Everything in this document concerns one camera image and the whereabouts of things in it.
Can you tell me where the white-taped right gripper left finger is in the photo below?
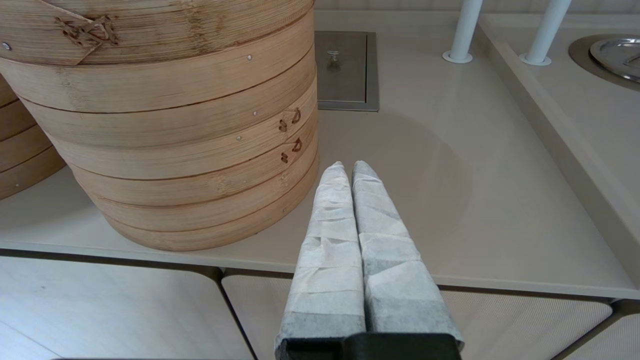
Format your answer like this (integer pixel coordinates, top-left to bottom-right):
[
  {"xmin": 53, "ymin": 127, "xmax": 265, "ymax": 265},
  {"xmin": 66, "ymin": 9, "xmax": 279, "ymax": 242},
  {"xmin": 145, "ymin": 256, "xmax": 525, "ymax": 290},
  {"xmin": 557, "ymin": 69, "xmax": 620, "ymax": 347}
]
[{"xmin": 274, "ymin": 161, "xmax": 367, "ymax": 351}]

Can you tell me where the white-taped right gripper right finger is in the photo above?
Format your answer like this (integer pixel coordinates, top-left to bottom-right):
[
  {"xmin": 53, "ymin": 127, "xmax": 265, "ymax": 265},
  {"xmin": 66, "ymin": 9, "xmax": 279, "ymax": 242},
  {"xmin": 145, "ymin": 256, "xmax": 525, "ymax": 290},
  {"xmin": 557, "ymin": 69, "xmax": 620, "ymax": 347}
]
[{"xmin": 351, "ymin": 160, "xmax": 465, "ymax": 348}]

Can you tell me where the large bamboo steamer basket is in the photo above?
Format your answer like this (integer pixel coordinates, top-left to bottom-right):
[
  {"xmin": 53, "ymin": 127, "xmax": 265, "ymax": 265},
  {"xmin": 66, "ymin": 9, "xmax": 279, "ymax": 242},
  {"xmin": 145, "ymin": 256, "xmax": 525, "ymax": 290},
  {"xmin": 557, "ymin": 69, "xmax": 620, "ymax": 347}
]
[
  {"xmin": 0, "ymin": 0, "xmax": 318, "ymax": 115},
  {"xmin": 69, "ymin": 120, "xmax": 320, "ymax": 232},
  {"xmin": 106, "ymin": 170, "xmax": 320, "ymax": 252},
  {"xmin": 19, "ymin": 47, "xmax": 319, "ymax": 180}
]

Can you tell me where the stainless steel round lid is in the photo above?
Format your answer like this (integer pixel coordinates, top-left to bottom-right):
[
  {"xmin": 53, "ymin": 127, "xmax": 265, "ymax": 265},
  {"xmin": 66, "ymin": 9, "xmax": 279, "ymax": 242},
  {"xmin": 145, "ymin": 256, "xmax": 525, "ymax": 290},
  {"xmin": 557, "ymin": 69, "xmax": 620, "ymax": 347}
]
[{"xmin": 590, "ymin": 37, "xmax": 640, "ymax": 83}]

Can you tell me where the recessed stainless steel tray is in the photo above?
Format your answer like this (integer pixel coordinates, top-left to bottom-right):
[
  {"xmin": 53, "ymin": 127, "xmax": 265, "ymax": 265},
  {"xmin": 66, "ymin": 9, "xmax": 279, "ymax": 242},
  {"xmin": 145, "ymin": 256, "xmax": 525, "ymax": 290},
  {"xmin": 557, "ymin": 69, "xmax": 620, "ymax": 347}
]
[{"xmin": 314, "ymin": 31, "xmax": 380, "ymax": 112}]

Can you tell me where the white metal pole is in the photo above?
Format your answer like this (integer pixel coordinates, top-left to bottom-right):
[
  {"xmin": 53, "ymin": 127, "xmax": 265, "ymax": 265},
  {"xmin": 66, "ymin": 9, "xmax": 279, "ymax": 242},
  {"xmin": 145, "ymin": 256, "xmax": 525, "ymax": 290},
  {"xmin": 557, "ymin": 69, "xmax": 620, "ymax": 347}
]
[
  {"xmin": 519, "ymin": 0, "xmax": 573, "ymax": 67},
  {"xmin": 442, "ymin": 0, "xmax": 485, "ymax": 64}
]

